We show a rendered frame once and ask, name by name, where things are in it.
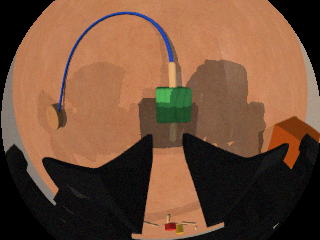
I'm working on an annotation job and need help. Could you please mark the yellow cylinder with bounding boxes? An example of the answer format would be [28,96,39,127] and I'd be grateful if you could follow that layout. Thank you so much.
[175,224,184,235]

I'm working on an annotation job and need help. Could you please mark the green square block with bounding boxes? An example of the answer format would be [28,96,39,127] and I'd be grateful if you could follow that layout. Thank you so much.
[156,87,192,123]

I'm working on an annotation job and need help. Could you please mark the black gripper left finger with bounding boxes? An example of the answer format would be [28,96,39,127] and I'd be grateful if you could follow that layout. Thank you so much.
[43,133,153,235]

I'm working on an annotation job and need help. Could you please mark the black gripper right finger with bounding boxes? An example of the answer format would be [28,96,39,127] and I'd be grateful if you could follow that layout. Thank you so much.
[181,133,289,228]

